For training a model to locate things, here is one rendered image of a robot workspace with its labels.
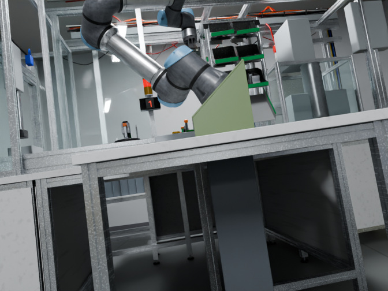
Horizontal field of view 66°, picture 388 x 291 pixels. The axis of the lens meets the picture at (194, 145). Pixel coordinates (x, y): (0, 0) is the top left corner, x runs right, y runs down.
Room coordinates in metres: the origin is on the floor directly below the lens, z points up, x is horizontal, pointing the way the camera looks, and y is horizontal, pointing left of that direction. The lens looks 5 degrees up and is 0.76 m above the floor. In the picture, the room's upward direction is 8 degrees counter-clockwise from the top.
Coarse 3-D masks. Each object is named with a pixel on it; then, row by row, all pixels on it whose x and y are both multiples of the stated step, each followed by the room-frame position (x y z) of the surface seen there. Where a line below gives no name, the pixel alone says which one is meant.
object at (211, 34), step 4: (216, 24) 1.87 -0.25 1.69; (220, 24) 1.87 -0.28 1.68; (224, 24) 1.87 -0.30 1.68; (228, 24) 1.81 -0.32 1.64; (208, 28) 1.78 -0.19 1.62; (212, 28) 1.88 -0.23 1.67; (216, 28) 1.88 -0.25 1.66; (220, 28) 1.88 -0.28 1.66; (224, 28) 1.88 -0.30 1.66; (228, 28) 1.84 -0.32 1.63; (208, 32) 1.84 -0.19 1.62; (212, 32) 1.64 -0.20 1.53; (216, 32) 1.64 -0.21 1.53; (220, 32) 1.64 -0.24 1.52; (224, 32) 1.64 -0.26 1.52; (228, 32) 1.64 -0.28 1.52; (232, 32) 1.65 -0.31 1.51; (212, 36) 1.65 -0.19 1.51
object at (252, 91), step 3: (234, 15) 2.86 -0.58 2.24; (246, 39) 2.86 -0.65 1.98; (243, 42) 2.86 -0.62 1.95; (246, 42) 2.87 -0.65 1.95; (240, 45) 2.85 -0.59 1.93; (249, 63) 2.87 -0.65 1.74; (246, 66) 2.86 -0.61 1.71; (249, 66) 2.87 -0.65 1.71; (249, 90) 2.86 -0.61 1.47; (252, 90) 2.86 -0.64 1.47; (249, 93) 2.86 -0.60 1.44; (252, 93) 2.86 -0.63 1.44; (255, 93) 2.86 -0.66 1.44; (255, 123) 2.86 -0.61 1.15; (258, 123) 2.86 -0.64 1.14; (255, 126) 2.86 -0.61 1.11; (258, 126) 2.86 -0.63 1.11; (261, 126) 2.86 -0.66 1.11
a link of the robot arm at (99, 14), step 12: (96, 0) 1.09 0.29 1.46; (108, 0) 1.09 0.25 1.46; (120, 0) 1.12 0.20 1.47; (132, 0) 1.16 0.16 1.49; (144, 0) 1.20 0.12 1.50; (156, 0) 1.23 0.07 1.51; (168, 0) 1.27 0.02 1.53; (180, 0) 1.31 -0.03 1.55; (84, 12) 1.12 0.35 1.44; (96, 12) 1.10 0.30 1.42; (108, 12) 1.12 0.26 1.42; (120, 12) 1.17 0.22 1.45
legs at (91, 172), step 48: (240, 144) 0.84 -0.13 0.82; (288, 144) 0.83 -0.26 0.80; (384, 144) 0.81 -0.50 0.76; (96, 192) 0.86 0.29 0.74; (240, 192) 1.04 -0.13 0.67; (384, 192) 0.82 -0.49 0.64; (96, 240) 0.87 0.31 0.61; (240, 240) 1.04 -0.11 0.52; (96, 288) 0.87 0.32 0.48; (240, 288) 1.04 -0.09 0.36
